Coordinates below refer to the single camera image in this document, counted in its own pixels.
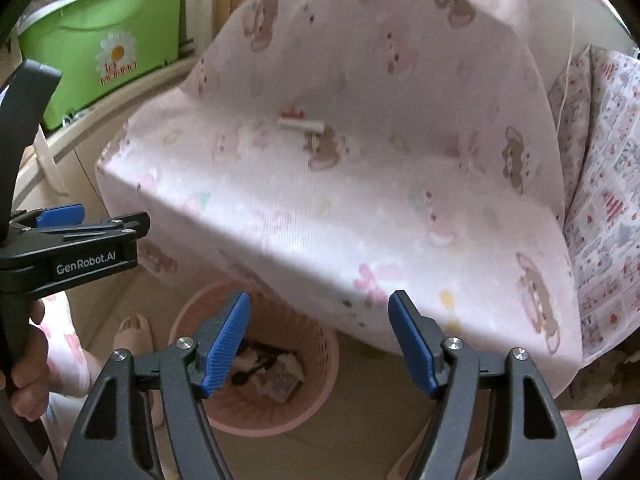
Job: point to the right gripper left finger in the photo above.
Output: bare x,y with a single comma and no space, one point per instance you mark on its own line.
113,437

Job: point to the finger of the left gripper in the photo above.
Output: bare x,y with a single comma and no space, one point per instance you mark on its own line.
68,215
139,222

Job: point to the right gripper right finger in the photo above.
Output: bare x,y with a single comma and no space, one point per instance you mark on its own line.
523,435

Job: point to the pastel tissue packet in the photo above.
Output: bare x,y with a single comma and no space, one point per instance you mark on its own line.
279,383

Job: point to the black orange snack wrapper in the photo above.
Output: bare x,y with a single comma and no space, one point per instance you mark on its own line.
252,358

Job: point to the pink plastic trash basket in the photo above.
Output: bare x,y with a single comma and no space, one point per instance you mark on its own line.
241,411

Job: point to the person's left hand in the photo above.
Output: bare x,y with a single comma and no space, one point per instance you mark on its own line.
31,375

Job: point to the white wooden shelf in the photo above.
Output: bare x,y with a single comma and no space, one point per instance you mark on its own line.
75,148

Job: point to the pink patterned pajama leg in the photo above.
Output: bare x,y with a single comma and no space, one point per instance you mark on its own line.
73,372

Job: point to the pink slipper on foot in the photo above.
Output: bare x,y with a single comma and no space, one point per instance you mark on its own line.
134,335

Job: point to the green plastic storage box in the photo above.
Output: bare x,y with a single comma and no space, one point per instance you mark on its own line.
98,46

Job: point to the cream thread spool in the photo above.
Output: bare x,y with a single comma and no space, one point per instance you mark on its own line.
303,125

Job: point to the pink cartoon print bedsheet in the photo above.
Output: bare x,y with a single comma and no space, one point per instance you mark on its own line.
439,171

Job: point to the strawberry print quilt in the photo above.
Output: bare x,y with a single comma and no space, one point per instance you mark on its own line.
595,107

